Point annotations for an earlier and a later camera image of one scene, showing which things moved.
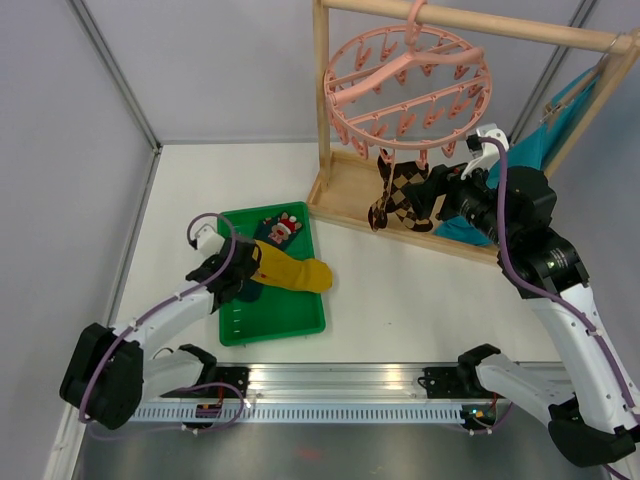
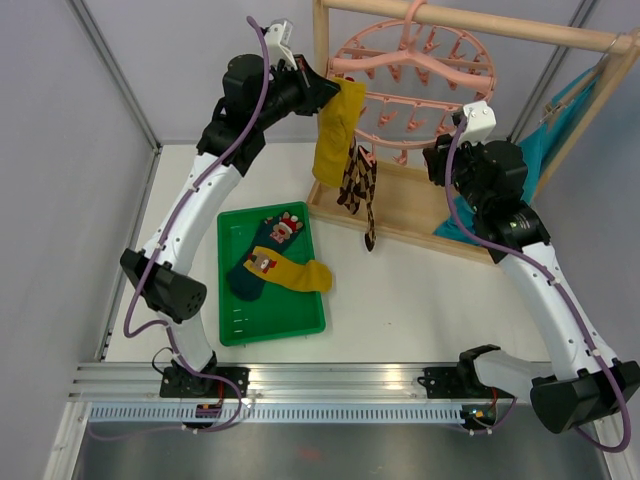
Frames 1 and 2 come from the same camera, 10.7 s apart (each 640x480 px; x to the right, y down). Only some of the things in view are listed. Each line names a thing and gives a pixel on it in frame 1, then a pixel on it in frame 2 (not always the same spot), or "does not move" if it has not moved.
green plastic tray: x=280 y=311 does not move
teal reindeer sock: x=279 y=231 does not move
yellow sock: x=280 y=269 → x=337 y=126
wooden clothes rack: x=343 y=182 does not move
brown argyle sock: x=407 y=174 → x=367 y=167
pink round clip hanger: x=407 y=87 does not move
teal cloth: x=530 y=149 does not move
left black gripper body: x=247 y=273 → x=288 y=88
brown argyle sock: x=389 y=202 → x=349 y=192
